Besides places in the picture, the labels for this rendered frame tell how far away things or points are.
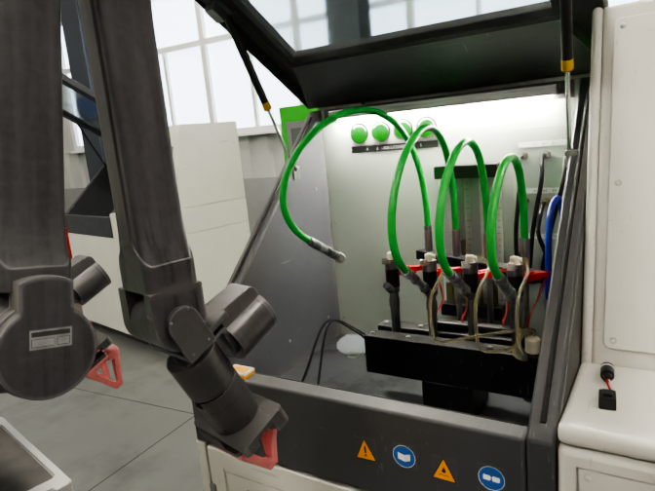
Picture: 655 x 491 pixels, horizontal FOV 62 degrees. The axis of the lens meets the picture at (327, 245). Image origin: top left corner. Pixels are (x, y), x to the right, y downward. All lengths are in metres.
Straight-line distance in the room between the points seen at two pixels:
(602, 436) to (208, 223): 3.47
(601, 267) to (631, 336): 0.12
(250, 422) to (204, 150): 3.45
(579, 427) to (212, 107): 5.83
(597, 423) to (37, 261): 0.69
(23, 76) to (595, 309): 0.86
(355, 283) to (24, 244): 1.10
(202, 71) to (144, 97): 5.97
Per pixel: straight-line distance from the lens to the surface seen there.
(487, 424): 0.87
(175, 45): 6.70
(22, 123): 0.50
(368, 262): 1.45
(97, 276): 0.99
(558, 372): 0.87
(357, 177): 1.42
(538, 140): 1.26
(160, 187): 0.54
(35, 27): 0.52
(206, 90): 6.40
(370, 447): 0.95
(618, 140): 1.01
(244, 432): 0.64
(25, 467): 0.77
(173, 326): 0.55
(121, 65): 0.54
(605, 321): 1.00
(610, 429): 0.82
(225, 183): 4.11
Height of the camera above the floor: 1.38
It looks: 11 degrees down
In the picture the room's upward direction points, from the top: 5 degrees counter-clockwise
